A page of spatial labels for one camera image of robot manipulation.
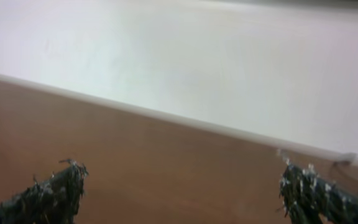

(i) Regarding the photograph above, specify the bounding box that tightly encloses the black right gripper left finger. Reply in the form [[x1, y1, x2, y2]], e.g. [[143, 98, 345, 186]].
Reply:
[[0, 159, 89, 224]]

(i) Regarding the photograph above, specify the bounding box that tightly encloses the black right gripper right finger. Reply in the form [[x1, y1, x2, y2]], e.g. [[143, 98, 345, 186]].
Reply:
[[277, 149, 358, 224]]

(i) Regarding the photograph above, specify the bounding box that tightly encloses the black USB cable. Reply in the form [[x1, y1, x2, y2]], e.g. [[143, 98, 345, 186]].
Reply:
[[328, 152, 358, 198]]

